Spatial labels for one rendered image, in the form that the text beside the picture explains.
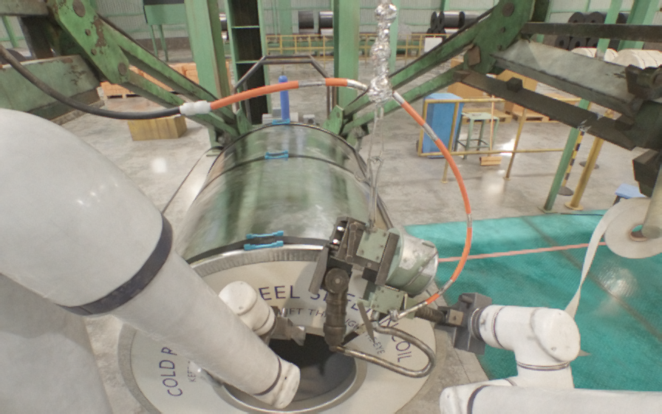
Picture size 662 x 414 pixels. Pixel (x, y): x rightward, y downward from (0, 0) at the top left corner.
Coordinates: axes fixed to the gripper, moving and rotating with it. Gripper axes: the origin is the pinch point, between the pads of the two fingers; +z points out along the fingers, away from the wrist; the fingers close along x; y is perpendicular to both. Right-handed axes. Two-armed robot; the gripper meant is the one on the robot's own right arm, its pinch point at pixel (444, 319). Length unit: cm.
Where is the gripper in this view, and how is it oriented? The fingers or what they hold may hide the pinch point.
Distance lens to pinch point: 93.7
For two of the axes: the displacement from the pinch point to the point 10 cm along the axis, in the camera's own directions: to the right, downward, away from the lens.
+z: -3.1, 2.2, 9.2
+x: -2.7, 9.1, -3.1
